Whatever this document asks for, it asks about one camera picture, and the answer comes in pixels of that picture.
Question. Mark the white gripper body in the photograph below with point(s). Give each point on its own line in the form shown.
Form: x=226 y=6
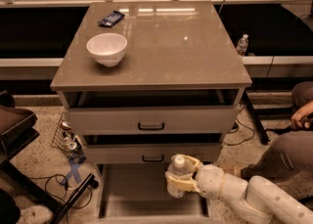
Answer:
x=208 y=180

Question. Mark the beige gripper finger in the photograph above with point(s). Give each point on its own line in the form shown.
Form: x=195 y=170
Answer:
x=184 y=164
x=184 y=182

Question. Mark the clear plastic bottle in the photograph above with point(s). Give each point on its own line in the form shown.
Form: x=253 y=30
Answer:
x=172 y=191

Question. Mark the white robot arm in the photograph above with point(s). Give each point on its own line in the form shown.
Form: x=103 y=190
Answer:
x=256 y=201

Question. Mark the middle drawer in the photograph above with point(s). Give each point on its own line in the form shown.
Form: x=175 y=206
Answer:
x=149 y=148

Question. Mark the top drawer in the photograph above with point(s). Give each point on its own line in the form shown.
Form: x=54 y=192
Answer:
x=149 y=112

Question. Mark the open bottom drawer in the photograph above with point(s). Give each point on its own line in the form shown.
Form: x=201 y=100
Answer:
x=137 y=194

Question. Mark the grey drawer cabinet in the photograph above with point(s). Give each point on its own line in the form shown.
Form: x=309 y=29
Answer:
x=170 y=46

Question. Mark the background water bottle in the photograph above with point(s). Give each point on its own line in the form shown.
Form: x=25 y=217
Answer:
x=242 y=45

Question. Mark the person's hand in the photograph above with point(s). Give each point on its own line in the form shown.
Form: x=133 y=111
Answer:
x=301 y=118

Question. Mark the tan shoe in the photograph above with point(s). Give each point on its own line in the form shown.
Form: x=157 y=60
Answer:
x=233 y=170

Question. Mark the black stand leg right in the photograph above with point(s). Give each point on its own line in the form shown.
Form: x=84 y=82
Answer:
x=264 y=139

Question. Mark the person's leg brown trousers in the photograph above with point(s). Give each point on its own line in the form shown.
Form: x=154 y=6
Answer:
x=291 y=152

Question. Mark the black tripod leg left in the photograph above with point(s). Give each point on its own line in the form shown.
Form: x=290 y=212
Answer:
x=89 y=184

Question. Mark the blue tape cross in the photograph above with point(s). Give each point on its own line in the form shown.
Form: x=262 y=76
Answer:
x=74 y=164

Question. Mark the white bowl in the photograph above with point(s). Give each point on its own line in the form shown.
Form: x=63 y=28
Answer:
x=107 y=49

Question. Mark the white shoe bottom left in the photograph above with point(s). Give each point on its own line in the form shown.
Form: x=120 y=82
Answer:
x=37 y=214

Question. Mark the blue snack packet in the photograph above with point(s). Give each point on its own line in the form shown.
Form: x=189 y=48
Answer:
x=112 y=19

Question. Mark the dark chair left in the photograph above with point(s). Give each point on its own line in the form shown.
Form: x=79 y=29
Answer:
x=16 y=132

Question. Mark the wire basket with cans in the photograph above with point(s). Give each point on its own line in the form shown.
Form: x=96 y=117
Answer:
x=65 y=141

